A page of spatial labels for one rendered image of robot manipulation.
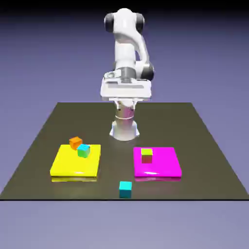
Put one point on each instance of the small yellow-green cube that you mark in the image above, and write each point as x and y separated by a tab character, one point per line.
146	156

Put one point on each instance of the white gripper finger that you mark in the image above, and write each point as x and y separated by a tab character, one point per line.
118	105
133	104

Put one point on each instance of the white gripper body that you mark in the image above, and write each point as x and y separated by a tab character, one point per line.
126	90

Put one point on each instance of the large magenta box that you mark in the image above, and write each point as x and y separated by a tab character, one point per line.
161	165

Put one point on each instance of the small orange cube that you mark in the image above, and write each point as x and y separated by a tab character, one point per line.
74	143

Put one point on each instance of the small cyan cube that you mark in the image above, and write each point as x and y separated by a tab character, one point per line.
84	151
125	189

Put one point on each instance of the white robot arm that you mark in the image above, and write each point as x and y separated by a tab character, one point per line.
124	39

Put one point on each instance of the large yellow box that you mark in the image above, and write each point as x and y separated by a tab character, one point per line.
75	165

